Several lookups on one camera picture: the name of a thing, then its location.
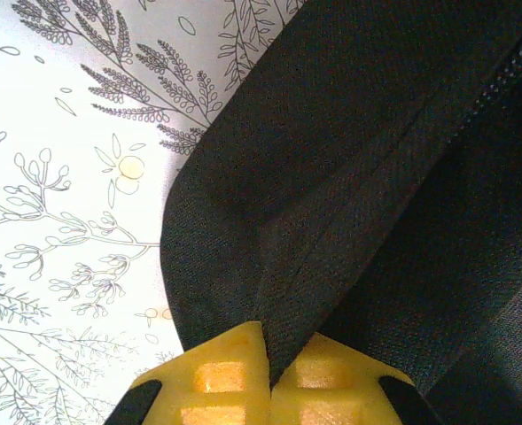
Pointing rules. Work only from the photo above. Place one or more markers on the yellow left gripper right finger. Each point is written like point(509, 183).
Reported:
point(331, 385)

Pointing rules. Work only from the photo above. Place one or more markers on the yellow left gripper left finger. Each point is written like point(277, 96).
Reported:
point(216, 380)

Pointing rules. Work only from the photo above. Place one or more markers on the black fabric backpack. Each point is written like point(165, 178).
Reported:
point(353, 177)

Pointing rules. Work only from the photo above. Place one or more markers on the floral printed tablecloth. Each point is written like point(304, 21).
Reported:
point(65, 199)

